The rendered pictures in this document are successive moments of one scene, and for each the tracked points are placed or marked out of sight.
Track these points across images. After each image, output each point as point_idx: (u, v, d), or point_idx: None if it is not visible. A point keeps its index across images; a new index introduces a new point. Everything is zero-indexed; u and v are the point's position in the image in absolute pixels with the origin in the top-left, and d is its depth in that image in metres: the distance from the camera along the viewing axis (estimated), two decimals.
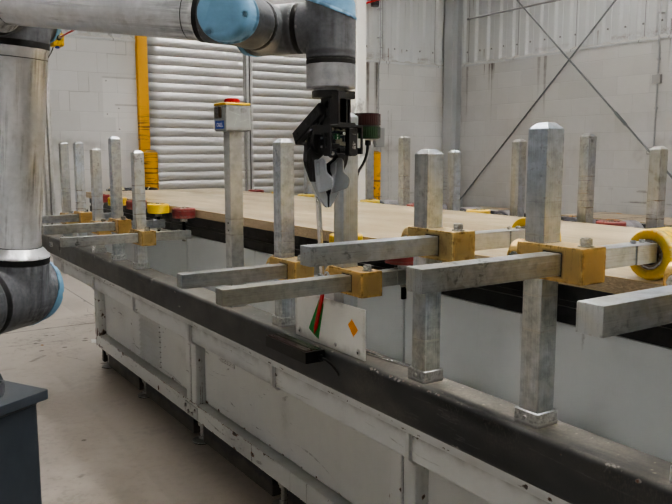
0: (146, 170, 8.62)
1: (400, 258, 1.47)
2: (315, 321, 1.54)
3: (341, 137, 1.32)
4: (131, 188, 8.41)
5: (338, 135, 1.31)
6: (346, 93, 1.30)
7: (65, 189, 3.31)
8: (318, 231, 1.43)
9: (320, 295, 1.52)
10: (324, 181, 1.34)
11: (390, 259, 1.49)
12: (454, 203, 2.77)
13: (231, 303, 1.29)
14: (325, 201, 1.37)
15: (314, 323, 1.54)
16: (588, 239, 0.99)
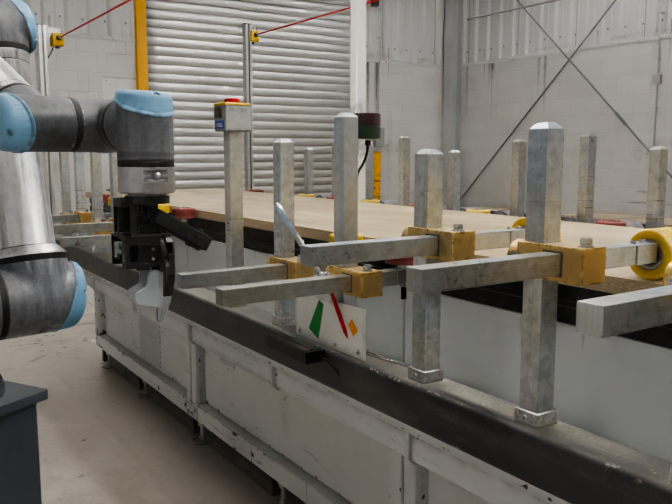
0: None
1: (400, 258, 1.47)
2: (341, 325, 1.46)
3: None
4: None
5: (122, 245, 1.20)
6: (116, 200, 1.17)
7: (65, 189, 3.31)
8: (293, 233, 1.51)
9: (331, 298, 1.48)
10: None
11: (390, 259, 1.49)
12: (454, 203, 2.77)
13: (231, 303, 1.29)
14: (155, 314, 1.24)
15: (342, 328, 1.46)
16: (588, 239, 0.99)
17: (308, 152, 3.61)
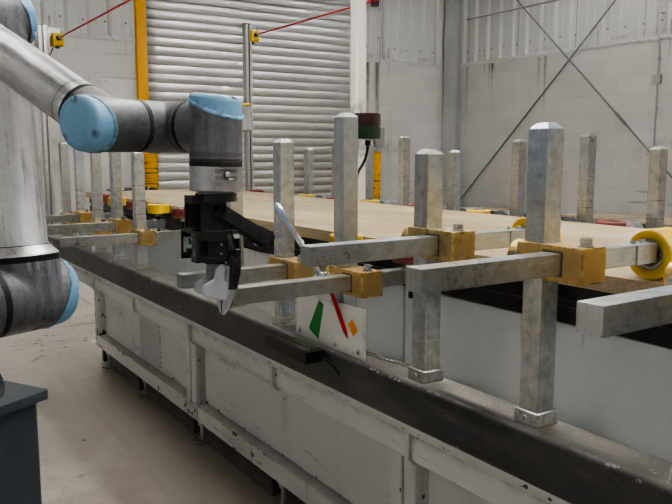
0: (146, 170, 8.62)
1: (408, 257, 1.48)
2: (341, 325, 1.46)
3: None
4: (131, 188, 8.41)
5: (191, 240, 1.26)
6: (188, 198, 1.24)
7: (65, 189, 3.31)
8: (293, 233, 1.51)
9: (331, 298, 1.48)
10: None
11: (398, 258, 1.50)
12: (454, 203, 2.77)
13: (241, 302, 1.30)
14: (219, 307, 1.30)
15: (342, 328, 1.46)
16: (588, 239, 0.99)
17: (308, 152, 3.61)
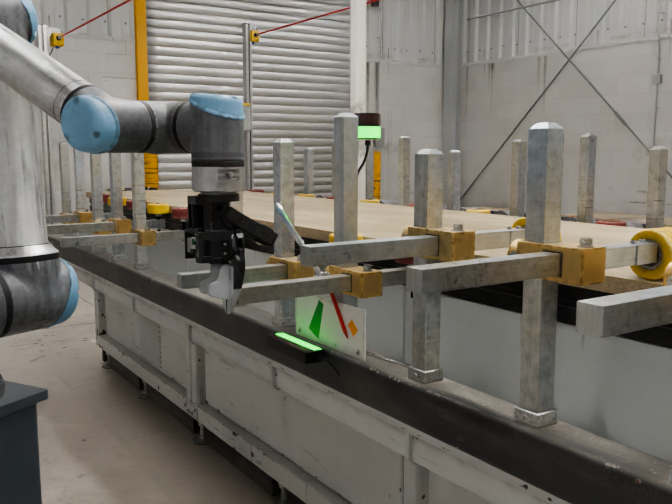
0: (146, 170, 8.62)
1: (410, 257, 1.49)
2: (341, 325, 1.46)
3: None
4: (131, 188, 8.41)
5: (195, 240, 1.27)
6: (191, 198, 1.24)
7: (65, 189, 3.31)
8: (293, 233, 1.51)
9: (331, 298, 1.48)
10: None
11: (400, 258, 1.50)
12: (454, 203, 2.77)
13: (246, 301, 1.30)
14: (224, 306, 1.31)
15: (342, 328, 1.46)
16: (588, 239, 0.99)
17: (308, 152, 3.61)
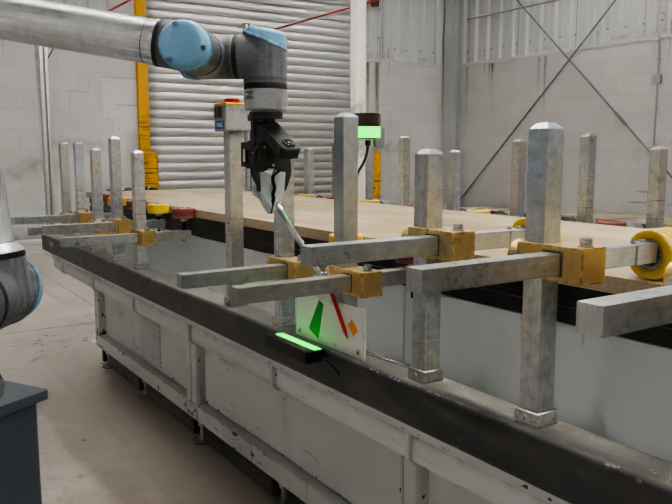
0: (146, 170, 8.62)
1: (410, 257, 1.49)
2: (341, 325, 1.46)
3: None
4: (131, 188, 8.41)
5: None
6: None
7: (65, 189, 3.31)
8: (293, 233, 1.51)
9: (331, 298, 1.48)
10: (273, 189, 1.58)
11: (400, 258, 1.50)
12: (454, 203, 2.77)
13: (246, 301, 1.30)
14: (272, 208, 1.57)
15: (342, 328, 1.46)
16: (588, 239, 0.99)
17: (308, 152, 3.61)
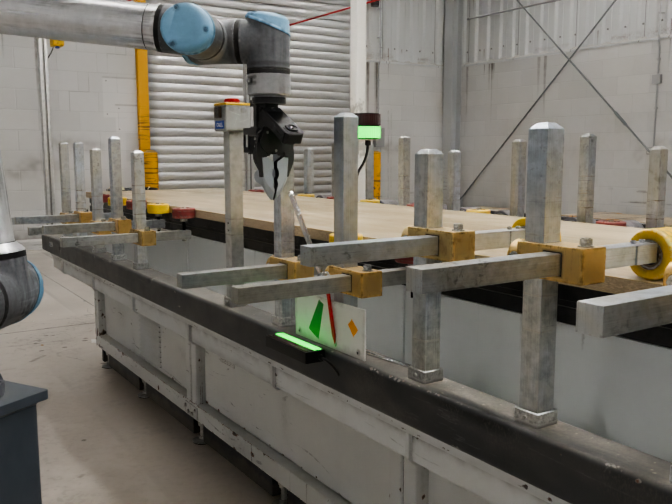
0: (146, 170, 8.62)
1: (410, 257, 1.49)
2: (331, 329, 1.49)
3: None
4: (131, 188, 8.41)
5: None
6: None
7: (65, 189, 3.31)
8: (302, 227, 1.48)
9: (327, 299, 1.49)
10: None
11: (400, 258, 1.50)
12: (454, 203, 2.77)
13: (246, 301, 1.30)
14: (275, 194, 1.56)
15: (332, 332, 1.49)
16: (588, 239, 0.99)
17: (308, 152, 3.61)
